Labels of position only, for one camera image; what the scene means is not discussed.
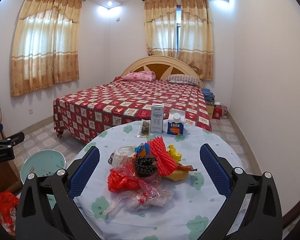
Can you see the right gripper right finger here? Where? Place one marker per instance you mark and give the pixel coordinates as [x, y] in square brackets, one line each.
[251, 209]

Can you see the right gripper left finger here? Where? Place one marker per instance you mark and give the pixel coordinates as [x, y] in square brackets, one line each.
[46, 207]

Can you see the red foam fruit net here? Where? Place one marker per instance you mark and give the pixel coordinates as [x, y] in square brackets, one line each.
[164, 162]

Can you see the black foam net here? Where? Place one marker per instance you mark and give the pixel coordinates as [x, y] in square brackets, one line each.
[145, 166]

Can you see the teal trash bin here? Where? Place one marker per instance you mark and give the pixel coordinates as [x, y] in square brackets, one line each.
[43, 163]

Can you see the brown wooden cabinet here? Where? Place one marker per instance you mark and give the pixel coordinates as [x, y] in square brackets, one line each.
[9, 176]

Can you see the red bag on floor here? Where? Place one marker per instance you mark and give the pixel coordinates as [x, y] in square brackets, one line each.
[8, 211]

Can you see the white green patterned tablecloth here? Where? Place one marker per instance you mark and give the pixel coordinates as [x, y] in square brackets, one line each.
[195, 200]

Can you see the red plastic bag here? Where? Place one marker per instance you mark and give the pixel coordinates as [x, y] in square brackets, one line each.
[119, 182]

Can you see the yellow sponge piece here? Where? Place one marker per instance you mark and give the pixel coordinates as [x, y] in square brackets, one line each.
[177, 175]

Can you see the red patterned bed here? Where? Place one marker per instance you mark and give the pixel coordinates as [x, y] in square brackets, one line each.
[88, 113]

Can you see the left beige curtain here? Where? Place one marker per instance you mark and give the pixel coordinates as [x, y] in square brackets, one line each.
[45, 45]

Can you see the beige curtain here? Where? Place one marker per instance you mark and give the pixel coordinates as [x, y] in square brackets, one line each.
[45, 45]
[182, 30]

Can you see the yellow plastic wrapper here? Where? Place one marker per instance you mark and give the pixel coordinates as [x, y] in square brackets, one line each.
[176, 156]

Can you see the red box by bed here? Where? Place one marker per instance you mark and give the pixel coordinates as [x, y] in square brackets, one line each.
[217, 113]

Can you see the clear plastic bag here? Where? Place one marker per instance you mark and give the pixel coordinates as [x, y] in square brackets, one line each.
[153, 193]

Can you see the blue white milk carton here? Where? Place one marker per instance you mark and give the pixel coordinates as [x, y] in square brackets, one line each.
[176, 121]

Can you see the blue folded clothes stack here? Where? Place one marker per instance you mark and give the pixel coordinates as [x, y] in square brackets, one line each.
[208, 95]

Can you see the dark snack packet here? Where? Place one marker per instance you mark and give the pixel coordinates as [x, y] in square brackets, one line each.
[144, 130]

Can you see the tall white carton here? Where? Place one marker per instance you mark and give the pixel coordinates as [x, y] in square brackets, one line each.
[157, 117]

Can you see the striped pillow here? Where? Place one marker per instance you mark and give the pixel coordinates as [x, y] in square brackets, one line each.
[183, 79]

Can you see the pink pillow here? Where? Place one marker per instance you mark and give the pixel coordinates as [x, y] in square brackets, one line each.
[148, 76]

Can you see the beige wooden headboard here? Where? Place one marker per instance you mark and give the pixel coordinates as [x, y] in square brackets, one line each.
[162, 66]

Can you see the right beige curtain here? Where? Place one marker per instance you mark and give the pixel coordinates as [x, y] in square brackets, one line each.
[182, 30]

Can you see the wall power socket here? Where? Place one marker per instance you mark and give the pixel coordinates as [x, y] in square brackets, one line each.
[30, 110]

